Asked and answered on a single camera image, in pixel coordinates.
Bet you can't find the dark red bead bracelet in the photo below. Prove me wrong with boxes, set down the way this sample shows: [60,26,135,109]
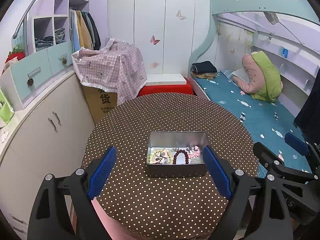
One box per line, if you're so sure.
[172,149,191,165]

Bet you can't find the cream bead bracelet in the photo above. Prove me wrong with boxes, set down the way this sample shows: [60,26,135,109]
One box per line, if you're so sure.
[147,148,174,165]

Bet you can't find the pink flower hair accessory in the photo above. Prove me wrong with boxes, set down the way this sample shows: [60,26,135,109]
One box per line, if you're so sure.
[186,145,202,159]

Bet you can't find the left hand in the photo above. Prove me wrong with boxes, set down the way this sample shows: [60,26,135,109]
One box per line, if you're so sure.
[92,198,123,239]

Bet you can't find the dark blue hanging garment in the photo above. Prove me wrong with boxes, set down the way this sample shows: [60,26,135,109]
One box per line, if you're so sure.
[294,72,320,145]

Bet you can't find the blue patterned bed mattress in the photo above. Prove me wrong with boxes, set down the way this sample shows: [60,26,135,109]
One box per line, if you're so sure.
[193,73,311,173]

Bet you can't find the silver metal tin box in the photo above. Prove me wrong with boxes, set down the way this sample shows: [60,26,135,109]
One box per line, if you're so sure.
[145,131,209,178]

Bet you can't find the brown cardboard box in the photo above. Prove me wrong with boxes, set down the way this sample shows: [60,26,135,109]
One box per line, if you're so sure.
[82,86,117,124]

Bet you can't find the beige curved cabinet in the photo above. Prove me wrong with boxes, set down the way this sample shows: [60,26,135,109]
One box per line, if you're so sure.
[1,72,94,239]

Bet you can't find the pink and green pillow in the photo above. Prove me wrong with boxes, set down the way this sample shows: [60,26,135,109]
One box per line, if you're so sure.
[232,51,283,102]

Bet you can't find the pink checkered cloth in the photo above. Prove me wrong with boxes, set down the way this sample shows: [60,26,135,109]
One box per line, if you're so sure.
[72,38,147,105]

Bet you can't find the white board on stool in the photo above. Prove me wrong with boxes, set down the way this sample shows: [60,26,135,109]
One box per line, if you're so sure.
[146,74,187,86]

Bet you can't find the dark folded clothes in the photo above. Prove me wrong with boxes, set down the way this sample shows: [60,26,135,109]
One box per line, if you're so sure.
[190,61,218,80]

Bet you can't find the green and white box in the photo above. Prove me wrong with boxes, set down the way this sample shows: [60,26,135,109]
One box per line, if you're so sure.
[0,89,14,128]

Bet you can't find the light blue drawer unit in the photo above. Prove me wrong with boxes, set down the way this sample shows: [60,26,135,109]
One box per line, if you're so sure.
[1,41,73,112]

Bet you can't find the hanging clothes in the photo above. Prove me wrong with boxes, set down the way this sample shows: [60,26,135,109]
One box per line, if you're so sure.
[69,9,101,52]

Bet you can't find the white cubby shelf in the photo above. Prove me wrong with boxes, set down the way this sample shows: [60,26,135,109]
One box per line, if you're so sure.
[23,0,89,54]

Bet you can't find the silver metal railing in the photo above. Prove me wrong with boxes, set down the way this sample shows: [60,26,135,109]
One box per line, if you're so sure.
[12,0,37,39]

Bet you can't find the teal bunk bed frame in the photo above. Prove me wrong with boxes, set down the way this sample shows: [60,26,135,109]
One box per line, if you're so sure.
[187,0,320,73]

